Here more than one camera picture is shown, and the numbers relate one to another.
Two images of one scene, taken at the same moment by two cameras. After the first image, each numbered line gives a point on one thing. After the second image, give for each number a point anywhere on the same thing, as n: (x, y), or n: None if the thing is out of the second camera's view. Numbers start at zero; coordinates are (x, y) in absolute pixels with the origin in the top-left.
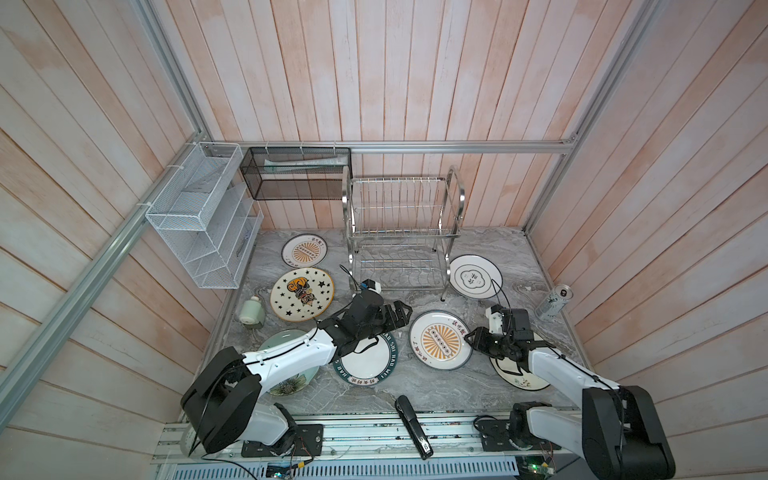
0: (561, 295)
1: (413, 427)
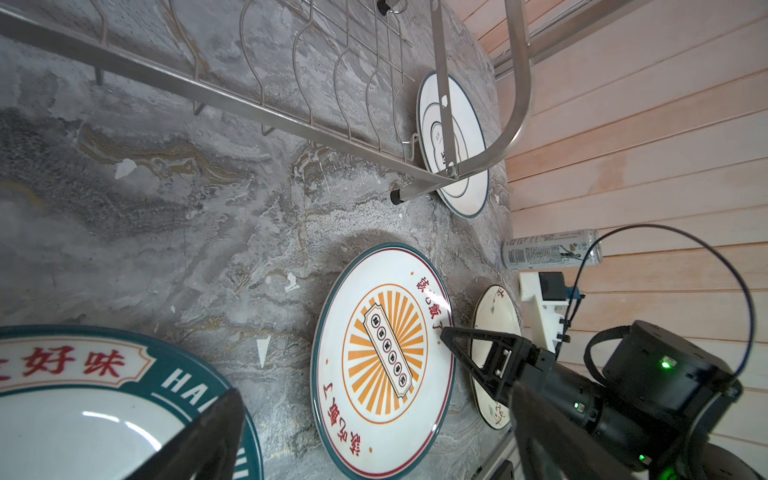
0: (553, 250)
1: None
